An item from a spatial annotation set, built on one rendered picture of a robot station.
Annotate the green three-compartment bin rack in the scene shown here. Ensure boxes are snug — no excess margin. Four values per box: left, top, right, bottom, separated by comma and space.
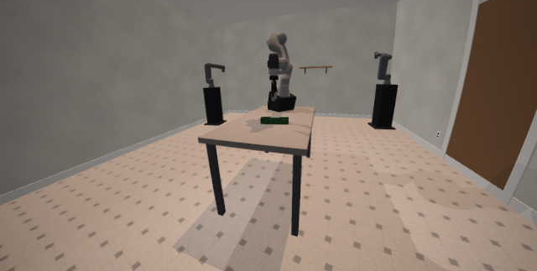
260, 117, 289, 124

